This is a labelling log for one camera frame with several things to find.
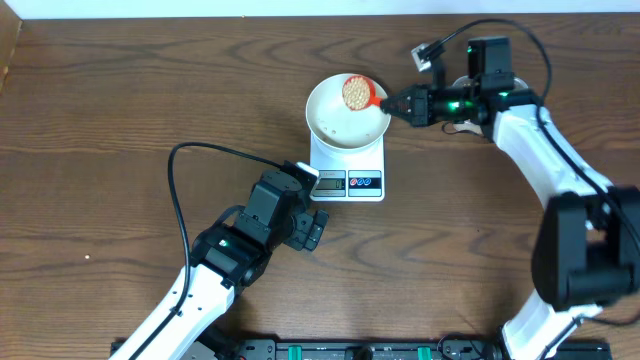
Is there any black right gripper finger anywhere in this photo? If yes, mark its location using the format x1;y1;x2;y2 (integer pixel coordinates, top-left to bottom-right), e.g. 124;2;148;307
380;102;414;124
382;85;415;106

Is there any red plastic measuring scoop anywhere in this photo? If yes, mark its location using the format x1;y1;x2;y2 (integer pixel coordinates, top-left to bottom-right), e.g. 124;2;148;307
342;75;383;111

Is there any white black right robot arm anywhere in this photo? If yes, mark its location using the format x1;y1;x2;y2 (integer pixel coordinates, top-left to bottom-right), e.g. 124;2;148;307
381;37;639;359

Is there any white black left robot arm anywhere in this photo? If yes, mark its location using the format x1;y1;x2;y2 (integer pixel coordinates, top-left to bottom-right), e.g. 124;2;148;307
111;162;329;359

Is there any white round bowl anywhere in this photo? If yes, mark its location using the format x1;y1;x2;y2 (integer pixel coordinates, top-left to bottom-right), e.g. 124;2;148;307
305;73;391;152

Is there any white digital kitchen scale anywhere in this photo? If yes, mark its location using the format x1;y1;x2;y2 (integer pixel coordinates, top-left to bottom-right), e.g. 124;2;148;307
310;135;386;202

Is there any clear plastic food container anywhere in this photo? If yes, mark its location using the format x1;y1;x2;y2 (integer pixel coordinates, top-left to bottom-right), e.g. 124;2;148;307
443;76;528;136

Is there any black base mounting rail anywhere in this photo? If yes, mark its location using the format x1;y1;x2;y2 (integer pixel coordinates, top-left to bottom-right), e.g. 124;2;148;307
109;338;612;360

